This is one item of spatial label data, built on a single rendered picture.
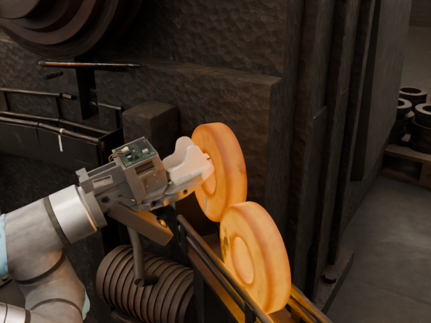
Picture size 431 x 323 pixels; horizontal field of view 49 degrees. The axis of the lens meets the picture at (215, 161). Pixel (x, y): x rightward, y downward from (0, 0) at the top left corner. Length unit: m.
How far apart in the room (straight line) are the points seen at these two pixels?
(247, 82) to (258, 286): 0.42
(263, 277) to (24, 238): 0.32
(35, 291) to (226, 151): 0.33
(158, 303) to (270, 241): 0.38
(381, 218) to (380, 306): 0.56
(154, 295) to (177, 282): 0.05
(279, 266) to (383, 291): 1.22
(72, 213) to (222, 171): 0.22
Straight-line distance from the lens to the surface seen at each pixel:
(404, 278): 1.88
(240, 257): 0.70
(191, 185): 0.69
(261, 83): 0.90
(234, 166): 0.67
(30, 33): 1.10
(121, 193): 0.69
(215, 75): 0.95
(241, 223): 0.64
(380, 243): 2.04
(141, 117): 0.95
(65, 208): 0.67
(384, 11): 1.63
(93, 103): 1.21
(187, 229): 0.80
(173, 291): 0.92
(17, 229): 0.68
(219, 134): 0.69
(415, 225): 2.20
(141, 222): 0.71
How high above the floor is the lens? 1.13
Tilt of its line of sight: 26 degrees down
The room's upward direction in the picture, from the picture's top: straight up
